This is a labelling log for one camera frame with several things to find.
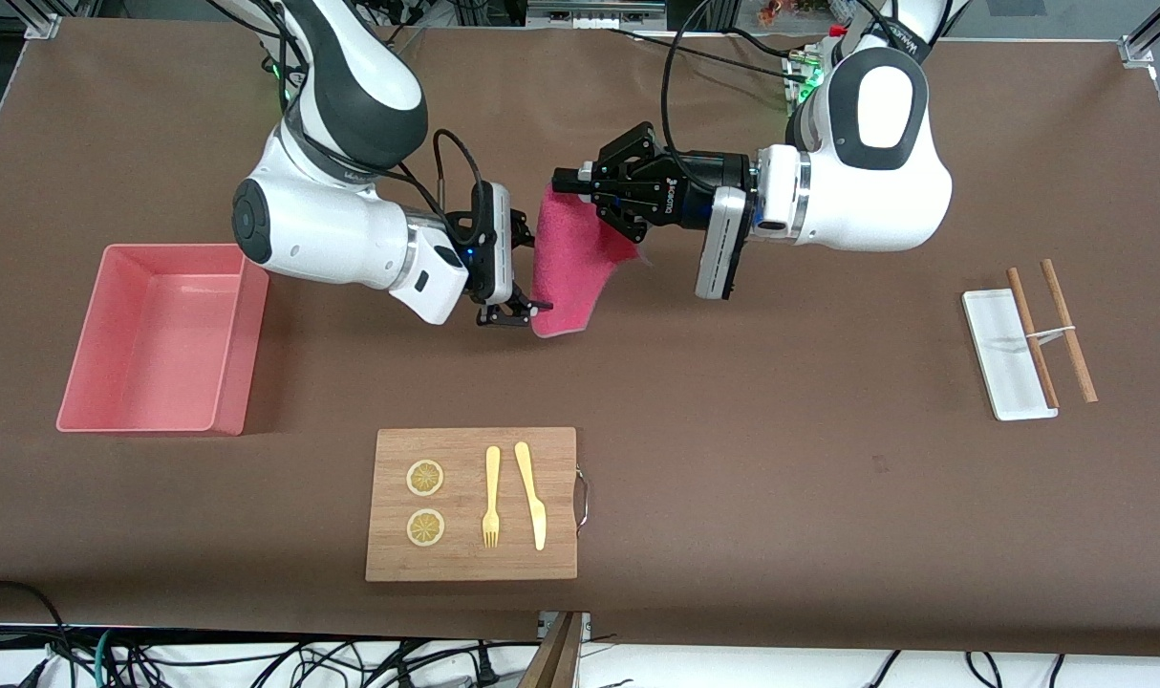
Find brown wooden post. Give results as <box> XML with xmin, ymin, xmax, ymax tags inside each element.
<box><xmin>521</xmin><ymin>612</ymin><xmax>586</xmax><ymax>688</ymax></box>

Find white rectangular tray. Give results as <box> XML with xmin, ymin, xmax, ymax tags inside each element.
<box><xmin>962</xmin><ymin>290</ymin><xmax>1059</xmax><ymax>421</ymax></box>

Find aluminium frame rail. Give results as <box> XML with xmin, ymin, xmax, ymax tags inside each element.
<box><xmin>526</xmin><ymin>0</ymin><xmax>668</xmax><ymax>28</ymax></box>

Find black cable across table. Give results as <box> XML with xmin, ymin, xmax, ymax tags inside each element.
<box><xmin>607</xmin><ymin>27</ymin><xmax>797</xmax><ymax>81</ymax></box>

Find yellow plastic fork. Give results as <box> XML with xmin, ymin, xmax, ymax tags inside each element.
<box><xmin>483</xmin><ymin>446</ymin><xmax>502</xmax><ymax>548</ymax></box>

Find red and grey cloth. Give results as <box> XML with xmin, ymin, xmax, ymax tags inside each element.
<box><xmin>530</xmin><ymin>183</ymin><xmax>639</xmax><ymax>339</ymax></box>

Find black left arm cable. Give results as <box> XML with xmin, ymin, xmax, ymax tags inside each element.
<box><xmin>660</xmin><ymin>0</ymin><xmax>726</xmax><ymax>179</ymax></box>

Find pink plastic bin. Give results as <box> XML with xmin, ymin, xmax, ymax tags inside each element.
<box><xmin>56</xmin><ymin>243</ymin><xmax>270</xmax><ymax>437</ymax></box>

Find metal table corner bracket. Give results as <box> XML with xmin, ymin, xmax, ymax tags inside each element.
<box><xmin>1119</xmin><ymin>0</ymin><xmax>1160</xmax><ymax>69</ymax></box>

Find wooden cutting board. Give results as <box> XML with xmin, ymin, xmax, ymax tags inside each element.
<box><xmin>365</xmin><ymin>427</ymin><xmax>578</xmax><ymax>582</ymax></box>

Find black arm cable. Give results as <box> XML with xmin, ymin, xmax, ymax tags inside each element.
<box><xmin>389</xmin><ymin>128</ymin><xmax>491</xmax><ymax>240</ymax></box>
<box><xmin>660</xmin><ymin>0</ymin><xmax>726</xmax><ymax>179</ymax></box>

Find yellow plastic knife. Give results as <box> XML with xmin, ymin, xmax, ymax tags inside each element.
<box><xmin>514</xmin><ymin>441</ymin><xmax>548</xmax><ymax>551</ymax></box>

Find thick black floor cable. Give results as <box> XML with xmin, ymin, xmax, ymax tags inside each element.
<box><xmin>0</xmin><ymin>580</ymin><xmax>70</xmax><ymax>688</ymax></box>

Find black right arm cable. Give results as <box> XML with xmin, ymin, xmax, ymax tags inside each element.
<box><xmin>389</xmin><ymin>128</ymin><xmax>491</xmax><ymax>240</ymax></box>

